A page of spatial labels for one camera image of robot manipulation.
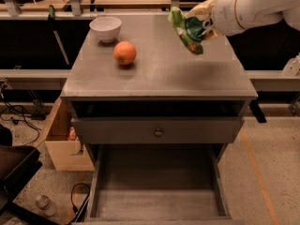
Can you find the red can in box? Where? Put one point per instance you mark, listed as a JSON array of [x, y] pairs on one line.
[[71, 135]]

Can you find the white plastic bracket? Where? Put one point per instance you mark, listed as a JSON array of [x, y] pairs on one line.
[[293, 66]]

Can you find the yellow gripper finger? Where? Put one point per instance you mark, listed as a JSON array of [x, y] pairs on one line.
[[203, 10], [210, 33]]

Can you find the grey wooden cabinet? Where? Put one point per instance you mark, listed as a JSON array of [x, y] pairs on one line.
[[165, 80]]

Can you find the open grey middle drawer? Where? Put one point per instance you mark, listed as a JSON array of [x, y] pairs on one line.
[[157, 185]]

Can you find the grey top drawer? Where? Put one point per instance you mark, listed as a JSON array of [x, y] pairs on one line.
[[155, 130]]

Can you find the green rice chip bag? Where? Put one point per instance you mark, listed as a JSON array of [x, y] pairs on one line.
[[189, 30]]

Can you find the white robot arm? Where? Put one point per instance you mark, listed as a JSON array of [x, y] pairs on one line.
[[258, 13]]

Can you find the white ceramic bowl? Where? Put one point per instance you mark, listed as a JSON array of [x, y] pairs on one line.
[[106, 29]]

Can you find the orange fruit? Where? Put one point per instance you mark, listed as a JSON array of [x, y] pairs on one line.
[[124, 53]]

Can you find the cardboard box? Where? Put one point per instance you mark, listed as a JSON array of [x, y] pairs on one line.
[[65, 155]]

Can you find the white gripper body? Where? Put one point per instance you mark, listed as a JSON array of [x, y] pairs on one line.
[[225, 13]]

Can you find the black chair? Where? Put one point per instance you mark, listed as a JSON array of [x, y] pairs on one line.
[[18, 164]]

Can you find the clear plastic bottle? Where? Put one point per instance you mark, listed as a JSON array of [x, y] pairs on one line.
[[45, 205]]

